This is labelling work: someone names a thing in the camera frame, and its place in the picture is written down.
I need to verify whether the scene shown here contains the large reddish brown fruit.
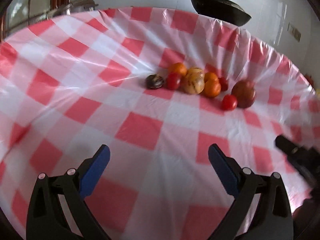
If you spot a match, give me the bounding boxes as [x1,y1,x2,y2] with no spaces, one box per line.
[231,80,256,108]

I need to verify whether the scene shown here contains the red tomato front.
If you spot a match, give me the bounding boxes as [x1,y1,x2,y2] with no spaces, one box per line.
[220,94,238,111]

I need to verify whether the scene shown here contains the red tomato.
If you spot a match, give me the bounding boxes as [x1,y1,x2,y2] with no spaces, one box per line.
[220,94,238,111]
[219,77,229,92]
[165,73,181,90]

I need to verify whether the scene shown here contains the small dark striped fruit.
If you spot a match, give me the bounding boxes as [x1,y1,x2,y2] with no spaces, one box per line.
[145,74,164,89]

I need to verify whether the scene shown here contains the red tomato back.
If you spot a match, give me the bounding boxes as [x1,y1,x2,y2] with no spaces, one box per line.
[219,77,229,92]

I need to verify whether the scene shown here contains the orange tangerine front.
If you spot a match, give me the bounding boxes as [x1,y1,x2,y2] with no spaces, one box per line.
[204,80,221,98]

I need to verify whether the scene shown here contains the orange tangerine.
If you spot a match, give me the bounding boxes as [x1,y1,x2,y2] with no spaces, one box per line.
[168,62,188,77]
[204,72,219,82]
[204,80,221,98]

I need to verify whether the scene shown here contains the orange tangerine back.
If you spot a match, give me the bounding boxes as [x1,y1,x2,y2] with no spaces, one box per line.
[204,72,219,82]

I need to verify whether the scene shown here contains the yellow striped melon front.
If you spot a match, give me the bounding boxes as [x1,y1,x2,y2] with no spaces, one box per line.
[181,73,204,94]

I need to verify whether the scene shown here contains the yellow striped melon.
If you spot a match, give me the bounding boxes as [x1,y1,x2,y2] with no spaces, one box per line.
[187,67,205,77]
[181,73,204,94]

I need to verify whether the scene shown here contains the red white checkered tablecloth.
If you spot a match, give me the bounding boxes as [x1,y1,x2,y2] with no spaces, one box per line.
[1,7,319,239]

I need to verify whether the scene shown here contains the yellow striped melon back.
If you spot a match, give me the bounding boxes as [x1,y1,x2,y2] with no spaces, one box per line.
[187,67,205,77]

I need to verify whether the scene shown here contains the red tomato left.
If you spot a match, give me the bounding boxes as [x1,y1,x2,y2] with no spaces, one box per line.
[165,73,181,90]

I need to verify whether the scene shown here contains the orange tangerine far left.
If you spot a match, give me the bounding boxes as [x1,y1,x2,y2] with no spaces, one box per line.
[168,62,188,77]

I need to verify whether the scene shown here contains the black wok pan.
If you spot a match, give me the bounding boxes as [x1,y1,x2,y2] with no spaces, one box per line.
[191,0,252,27]

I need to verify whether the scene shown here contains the wall power socket right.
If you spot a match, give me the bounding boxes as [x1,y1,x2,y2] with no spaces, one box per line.
[287,23,302,42]

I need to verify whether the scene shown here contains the wooden glass door frame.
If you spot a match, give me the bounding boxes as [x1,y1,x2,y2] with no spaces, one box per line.
[1,0,69,41]

